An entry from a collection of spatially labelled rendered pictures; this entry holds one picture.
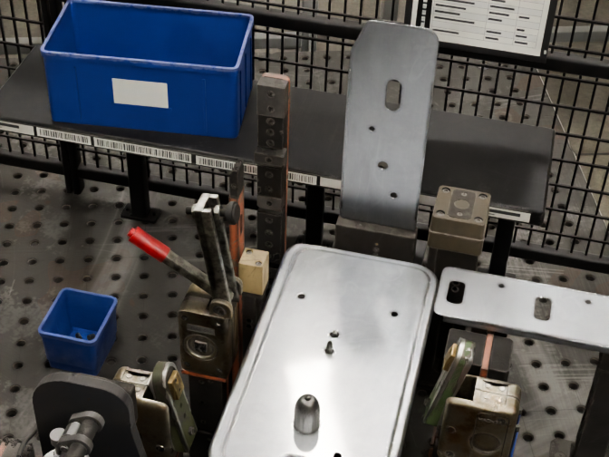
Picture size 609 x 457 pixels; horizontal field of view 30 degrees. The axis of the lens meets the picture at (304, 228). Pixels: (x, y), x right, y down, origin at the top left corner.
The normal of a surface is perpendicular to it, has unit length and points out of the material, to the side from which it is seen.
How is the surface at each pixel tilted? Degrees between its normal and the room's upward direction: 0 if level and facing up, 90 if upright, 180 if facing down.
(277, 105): 90
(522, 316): 0
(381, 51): 90
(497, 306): 0
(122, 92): 90
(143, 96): 90
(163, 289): 0
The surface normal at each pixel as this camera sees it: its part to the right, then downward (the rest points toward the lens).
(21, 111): 0.03, -0.76
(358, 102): -0.24, 0.63
